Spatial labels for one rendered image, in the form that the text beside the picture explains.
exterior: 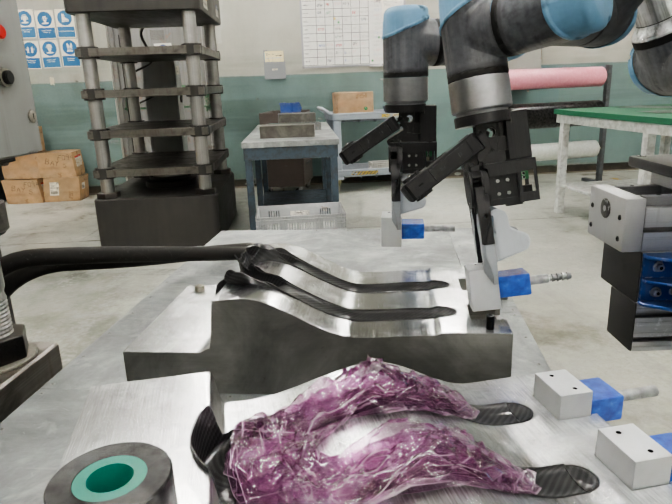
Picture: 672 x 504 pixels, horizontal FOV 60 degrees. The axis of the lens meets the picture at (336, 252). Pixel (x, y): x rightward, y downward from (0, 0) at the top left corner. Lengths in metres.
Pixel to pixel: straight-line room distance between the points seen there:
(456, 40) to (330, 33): 6.36
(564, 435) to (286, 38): 6.66
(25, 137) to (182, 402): 0.86
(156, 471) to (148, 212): 4.28
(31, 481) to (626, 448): 0.58
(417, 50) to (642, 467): 0.69
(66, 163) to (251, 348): 6.52
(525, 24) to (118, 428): 0.58
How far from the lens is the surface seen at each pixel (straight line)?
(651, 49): 1.22
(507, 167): 0.74
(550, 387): 0.65
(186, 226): 4.63
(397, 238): 1.04
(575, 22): 0.70
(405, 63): 0.99
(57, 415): 0.84
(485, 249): 0.73
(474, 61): 0.75
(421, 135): 1.01
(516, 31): 0.72
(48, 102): 7.62
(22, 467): 0.76
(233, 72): 7.11
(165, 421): 0.55
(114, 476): 0.46
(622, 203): 1.06
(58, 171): 7.26
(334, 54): 7.08
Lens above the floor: 1.19
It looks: 16 degrees down
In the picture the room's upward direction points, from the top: 2 degrees counter-clockwise
